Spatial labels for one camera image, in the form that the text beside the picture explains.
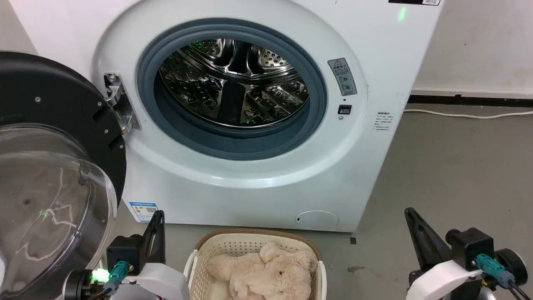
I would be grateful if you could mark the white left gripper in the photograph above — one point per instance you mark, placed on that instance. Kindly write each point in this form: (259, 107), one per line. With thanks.
(164, 281)

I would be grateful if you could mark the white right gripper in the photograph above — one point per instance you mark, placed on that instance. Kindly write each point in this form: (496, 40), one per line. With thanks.
(441, 279)

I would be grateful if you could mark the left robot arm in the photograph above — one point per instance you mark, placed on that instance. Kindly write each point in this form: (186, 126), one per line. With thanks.
(81, 285)

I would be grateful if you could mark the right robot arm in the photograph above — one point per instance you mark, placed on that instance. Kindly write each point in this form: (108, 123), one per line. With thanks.
(514, 264)

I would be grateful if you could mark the white front-load washing machine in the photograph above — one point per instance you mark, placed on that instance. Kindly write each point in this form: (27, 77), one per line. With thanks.
(374, 62)

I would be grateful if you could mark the blue energy label sticker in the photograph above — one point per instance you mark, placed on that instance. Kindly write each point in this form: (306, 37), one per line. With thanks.
(143, 212)

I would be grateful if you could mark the cream woven laundry basket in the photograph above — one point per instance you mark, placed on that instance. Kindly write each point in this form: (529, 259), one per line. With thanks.
(233, 245)

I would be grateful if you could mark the oval filter cover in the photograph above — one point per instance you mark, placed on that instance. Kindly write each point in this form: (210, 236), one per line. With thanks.
(317, 219)

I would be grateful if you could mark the beige plush teddy bear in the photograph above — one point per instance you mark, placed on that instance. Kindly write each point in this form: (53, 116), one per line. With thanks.
(266, 273)

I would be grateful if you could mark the grey rubber door gasket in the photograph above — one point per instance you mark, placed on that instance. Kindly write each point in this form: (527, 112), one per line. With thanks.
(233, 143)

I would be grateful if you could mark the chrome door hinge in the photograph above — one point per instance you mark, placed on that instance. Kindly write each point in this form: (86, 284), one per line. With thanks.
(120, 109)

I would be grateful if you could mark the black door latch socket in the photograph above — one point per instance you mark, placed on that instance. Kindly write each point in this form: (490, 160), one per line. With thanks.
(344, 109)

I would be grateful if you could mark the stainless steel washer drum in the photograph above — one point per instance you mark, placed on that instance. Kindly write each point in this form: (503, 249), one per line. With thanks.
(233, 83)

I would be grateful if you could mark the black washer door, glass bowl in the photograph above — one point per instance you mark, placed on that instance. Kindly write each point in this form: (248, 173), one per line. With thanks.
(50, 91)

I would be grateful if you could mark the grey warning sticker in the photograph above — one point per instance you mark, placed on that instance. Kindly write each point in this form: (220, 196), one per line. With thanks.
(342, 77)

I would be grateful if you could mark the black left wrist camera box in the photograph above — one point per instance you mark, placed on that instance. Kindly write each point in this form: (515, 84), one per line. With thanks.
(124, 251)

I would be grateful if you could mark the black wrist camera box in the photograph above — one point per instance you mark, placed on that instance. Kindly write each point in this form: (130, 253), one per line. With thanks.
(472, 246)
(124, 251)

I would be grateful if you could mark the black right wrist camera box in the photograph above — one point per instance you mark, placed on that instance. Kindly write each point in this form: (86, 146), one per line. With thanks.
(472, 246)

